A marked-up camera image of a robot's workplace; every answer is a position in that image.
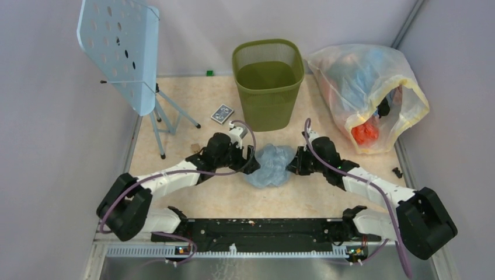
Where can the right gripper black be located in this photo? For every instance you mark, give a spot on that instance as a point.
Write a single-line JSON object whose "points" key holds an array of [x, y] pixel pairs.
{"points": [[296, 165]]}

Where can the light blue music stand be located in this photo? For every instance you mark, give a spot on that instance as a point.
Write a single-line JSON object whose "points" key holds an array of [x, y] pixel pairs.
{"points": [[121, 39]]}

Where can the large translucent bag of trash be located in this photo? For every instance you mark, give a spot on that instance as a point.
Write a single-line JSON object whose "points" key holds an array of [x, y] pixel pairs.
{"points": [[371, 91]]}

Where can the blue playing card box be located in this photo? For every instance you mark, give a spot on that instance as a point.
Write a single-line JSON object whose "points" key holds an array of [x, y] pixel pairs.
{"points": [[222, 114]]}

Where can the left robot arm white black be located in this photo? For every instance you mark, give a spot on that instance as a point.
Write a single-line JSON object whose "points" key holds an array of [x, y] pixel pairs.
{"points": [[125, 210]]}

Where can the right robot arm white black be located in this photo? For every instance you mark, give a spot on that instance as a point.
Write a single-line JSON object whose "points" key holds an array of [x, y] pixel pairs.
{"points": [[416, 219]]}

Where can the small black part on floor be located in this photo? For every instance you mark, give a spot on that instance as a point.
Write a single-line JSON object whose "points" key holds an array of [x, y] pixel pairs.
{"points": [[397, 172]]}

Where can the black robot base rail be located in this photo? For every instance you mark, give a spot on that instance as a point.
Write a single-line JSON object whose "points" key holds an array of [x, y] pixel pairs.
{"points": [[279, 235]]}

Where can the green mesh trash bin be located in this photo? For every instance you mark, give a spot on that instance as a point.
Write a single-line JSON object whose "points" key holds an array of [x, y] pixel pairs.
{"points": [[268, 74]]}

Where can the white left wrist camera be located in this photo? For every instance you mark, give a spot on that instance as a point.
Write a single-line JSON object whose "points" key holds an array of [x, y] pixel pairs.
{"points": [[237, 134]]}

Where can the white toothed rack strip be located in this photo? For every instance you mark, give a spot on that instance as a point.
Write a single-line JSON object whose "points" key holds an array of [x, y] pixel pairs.
{"points": [[171, 251]]}

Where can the wooden letter tile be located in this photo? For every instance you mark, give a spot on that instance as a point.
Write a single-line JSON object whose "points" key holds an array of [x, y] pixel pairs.
{"points": [[195, 148]]}

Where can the blue plastic trash bag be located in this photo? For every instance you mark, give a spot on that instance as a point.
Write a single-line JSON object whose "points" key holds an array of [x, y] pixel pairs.
{"points": [[273, 161]]}

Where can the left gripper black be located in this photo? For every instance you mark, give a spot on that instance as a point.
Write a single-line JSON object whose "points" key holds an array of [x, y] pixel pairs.
{"points": [[251, 165]]}

